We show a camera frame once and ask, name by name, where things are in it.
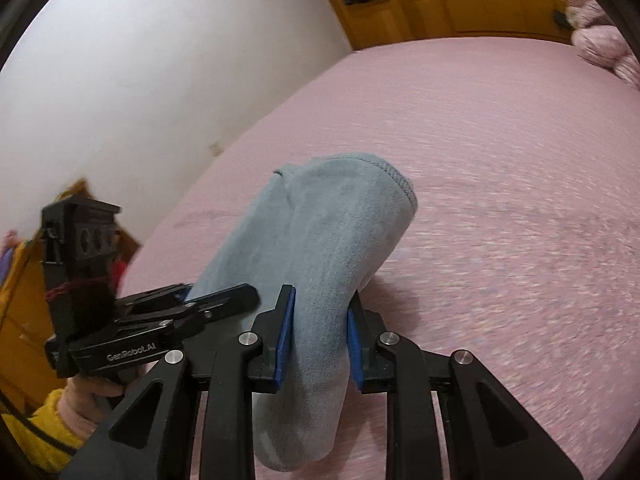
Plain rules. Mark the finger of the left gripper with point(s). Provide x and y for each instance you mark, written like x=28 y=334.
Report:
x=213 y=307
x=154 y=300

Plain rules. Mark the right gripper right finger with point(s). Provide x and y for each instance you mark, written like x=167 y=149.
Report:
x=447 y=416

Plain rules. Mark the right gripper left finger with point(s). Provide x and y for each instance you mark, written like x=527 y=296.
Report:
x=194 y=403

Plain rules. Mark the left hand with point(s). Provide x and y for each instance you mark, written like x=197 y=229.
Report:
x=84 y=401

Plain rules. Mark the pink floral bed sheet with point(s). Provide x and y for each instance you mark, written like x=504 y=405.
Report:
x=525 y=247

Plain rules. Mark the pink quilted comforter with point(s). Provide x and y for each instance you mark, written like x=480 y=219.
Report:
x=599 y=42

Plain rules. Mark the wall socket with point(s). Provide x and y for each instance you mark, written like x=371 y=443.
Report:
x=215 y=149

